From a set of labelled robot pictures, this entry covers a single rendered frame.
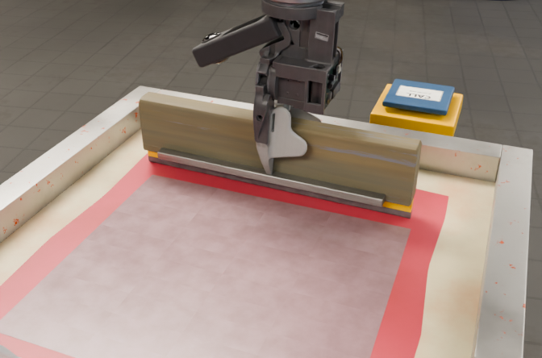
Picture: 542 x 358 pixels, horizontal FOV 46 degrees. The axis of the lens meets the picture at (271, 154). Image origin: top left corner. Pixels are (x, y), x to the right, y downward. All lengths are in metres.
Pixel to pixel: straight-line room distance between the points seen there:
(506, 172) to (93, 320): 0.50
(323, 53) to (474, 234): 0.27
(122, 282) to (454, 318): 0.33
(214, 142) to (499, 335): 0.40
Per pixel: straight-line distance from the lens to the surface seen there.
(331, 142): 0.73
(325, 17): 0.68
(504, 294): 0.64
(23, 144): 3.12
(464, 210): 0.81
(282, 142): 0.74
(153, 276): 0.69
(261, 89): 0.70
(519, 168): 0.84
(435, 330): 0.64
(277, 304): 0.64
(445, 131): 1.01
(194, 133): 0.81
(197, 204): 0.79
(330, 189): 0.75
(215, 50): 0.73
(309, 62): 0.70
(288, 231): 0.74
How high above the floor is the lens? 1.39
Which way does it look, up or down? 29 degrees down
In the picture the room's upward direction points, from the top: straight up
